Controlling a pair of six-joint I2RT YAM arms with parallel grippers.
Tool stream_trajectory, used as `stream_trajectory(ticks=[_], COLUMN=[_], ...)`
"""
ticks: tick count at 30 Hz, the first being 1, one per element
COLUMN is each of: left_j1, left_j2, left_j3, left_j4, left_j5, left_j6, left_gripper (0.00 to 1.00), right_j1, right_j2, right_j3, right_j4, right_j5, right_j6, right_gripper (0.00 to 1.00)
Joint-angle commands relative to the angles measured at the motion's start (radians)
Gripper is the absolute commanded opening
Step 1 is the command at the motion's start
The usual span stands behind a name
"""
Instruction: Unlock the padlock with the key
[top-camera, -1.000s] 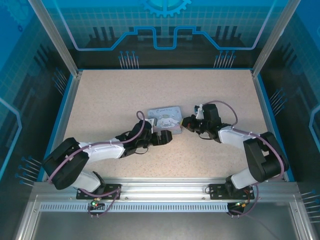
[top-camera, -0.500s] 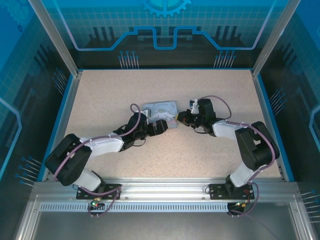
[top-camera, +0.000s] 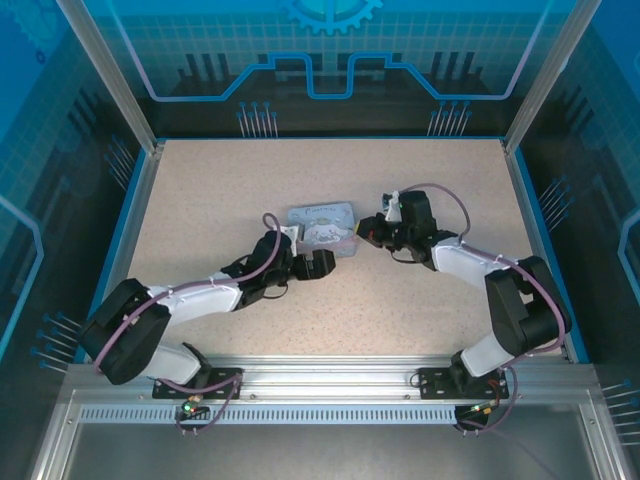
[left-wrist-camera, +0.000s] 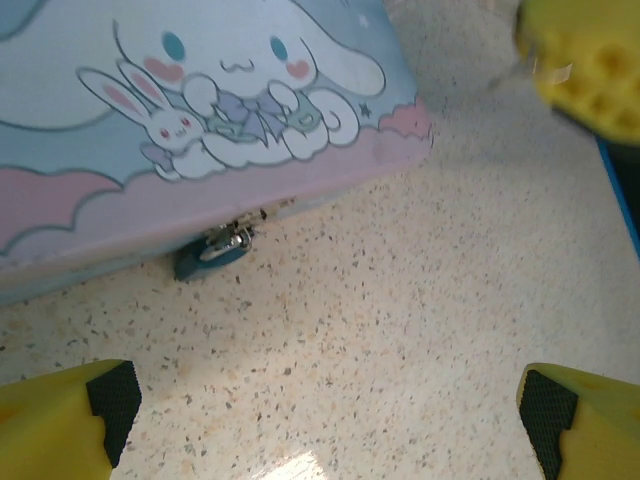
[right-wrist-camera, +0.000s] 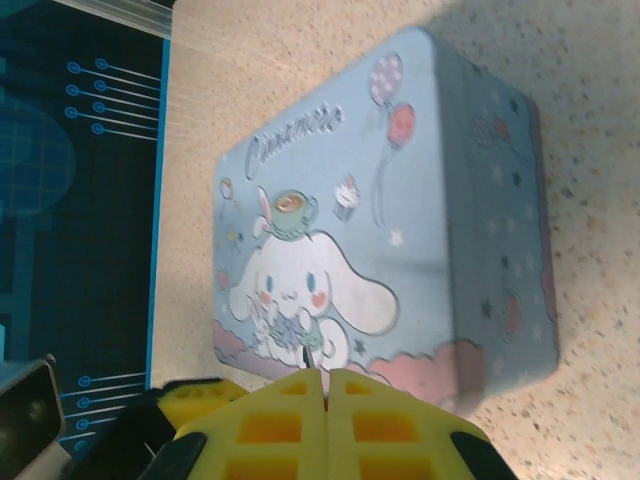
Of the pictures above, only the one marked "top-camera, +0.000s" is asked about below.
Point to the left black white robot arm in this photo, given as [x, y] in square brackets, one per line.
[125, 335]

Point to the left aluminium side rail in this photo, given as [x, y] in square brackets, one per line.
[129, 250]

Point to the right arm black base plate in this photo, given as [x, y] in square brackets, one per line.
[430, 385]

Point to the right aluminium frame post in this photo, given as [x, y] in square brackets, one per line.
[537, 85]

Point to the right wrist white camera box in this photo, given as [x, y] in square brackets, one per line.
[392, 212]

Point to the left aluminium frame post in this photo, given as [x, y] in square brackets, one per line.
[120, 85]

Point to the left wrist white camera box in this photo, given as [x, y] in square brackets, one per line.
[291, 236]

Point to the aluminium mounting rail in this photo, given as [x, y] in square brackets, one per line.
[325, 375]

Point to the lilac cartoon tin box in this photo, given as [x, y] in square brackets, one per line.
[322, 222]

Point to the aluminium frame post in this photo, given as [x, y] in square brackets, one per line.
[537, 85]
[120, 85]

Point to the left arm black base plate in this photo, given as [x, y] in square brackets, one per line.
[167, 390]

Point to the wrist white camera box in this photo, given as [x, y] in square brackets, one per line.
[392, 212]
[291, 236]

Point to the right aluminium side rail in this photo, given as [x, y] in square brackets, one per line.
[524, 200]

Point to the aluminium side rail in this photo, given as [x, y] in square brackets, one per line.
[129, 250]
[524, 200]

